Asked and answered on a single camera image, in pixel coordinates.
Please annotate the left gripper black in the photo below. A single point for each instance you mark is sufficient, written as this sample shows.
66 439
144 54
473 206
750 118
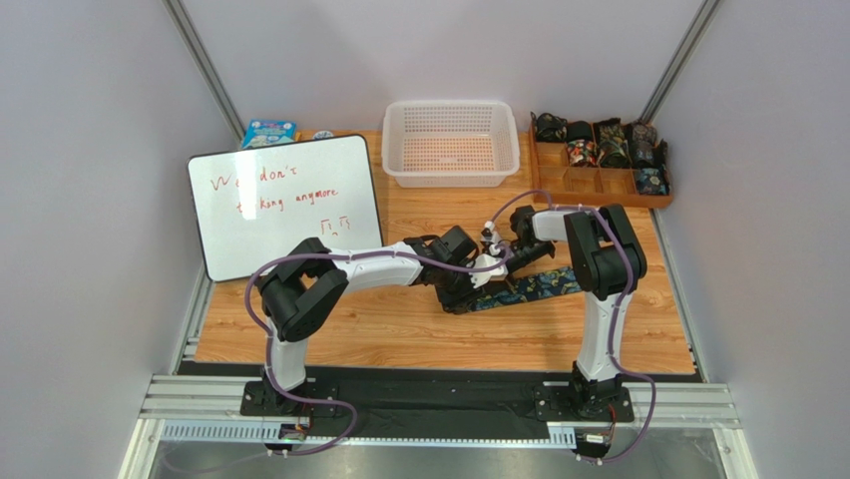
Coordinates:
454 291

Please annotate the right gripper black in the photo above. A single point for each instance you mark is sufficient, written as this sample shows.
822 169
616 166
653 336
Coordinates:
516 261

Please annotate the dark blue floral necktie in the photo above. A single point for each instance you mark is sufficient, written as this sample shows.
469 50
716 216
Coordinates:
531 288

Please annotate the white plastic perforated basket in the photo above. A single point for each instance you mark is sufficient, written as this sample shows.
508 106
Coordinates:
450 143

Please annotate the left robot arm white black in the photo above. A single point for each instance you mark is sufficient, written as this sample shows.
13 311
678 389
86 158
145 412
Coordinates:
300 290

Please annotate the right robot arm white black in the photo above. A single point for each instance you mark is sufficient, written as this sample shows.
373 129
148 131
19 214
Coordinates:
607 261

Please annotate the wooden compartment tray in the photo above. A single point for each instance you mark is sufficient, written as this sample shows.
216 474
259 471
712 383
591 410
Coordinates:
551 173

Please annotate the rolled red floral tie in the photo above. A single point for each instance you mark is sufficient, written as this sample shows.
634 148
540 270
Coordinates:
581 147

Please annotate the rolled dark tie far left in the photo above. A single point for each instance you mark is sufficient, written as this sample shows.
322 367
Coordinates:
549 128

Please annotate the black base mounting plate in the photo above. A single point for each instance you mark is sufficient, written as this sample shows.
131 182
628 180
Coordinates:
426 403

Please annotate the rolled green dark tie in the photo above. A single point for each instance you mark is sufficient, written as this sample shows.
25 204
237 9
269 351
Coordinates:
612 144

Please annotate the rolled blue floral tie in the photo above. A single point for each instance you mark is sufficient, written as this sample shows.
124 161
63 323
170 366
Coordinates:
652 182

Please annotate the rolled grey dark tie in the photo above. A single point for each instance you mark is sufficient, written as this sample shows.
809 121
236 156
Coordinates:
641 139

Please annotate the small white round object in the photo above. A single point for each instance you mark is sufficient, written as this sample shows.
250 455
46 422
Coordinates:
323 134

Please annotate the whiteboard with red writing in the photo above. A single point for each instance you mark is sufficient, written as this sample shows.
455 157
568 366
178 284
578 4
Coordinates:
255 205

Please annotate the blue printed box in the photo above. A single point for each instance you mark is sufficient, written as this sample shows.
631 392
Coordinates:
264 133

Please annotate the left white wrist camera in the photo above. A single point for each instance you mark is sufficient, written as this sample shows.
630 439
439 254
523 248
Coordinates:
491 266

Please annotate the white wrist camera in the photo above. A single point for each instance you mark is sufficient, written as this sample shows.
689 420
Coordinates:
491 240
491 266

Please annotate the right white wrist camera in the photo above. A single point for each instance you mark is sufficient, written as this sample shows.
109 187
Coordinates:
491 240

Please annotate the aluminium rail frame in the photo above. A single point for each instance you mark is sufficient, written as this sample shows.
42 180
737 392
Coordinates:
190 426

